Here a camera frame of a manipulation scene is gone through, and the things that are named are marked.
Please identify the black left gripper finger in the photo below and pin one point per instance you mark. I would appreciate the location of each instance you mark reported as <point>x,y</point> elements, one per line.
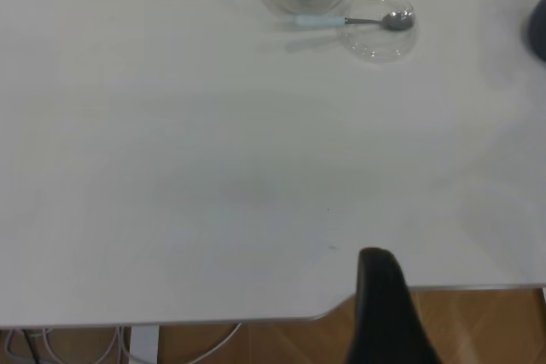
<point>384,317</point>

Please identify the dark grey ceramic mug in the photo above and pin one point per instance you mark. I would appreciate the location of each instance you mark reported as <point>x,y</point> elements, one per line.
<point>538,31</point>

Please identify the round clear glass lid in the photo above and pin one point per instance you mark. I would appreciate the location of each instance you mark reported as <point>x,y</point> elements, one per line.
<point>375,46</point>

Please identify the white table leg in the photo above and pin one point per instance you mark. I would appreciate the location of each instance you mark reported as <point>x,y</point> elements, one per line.
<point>145,347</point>

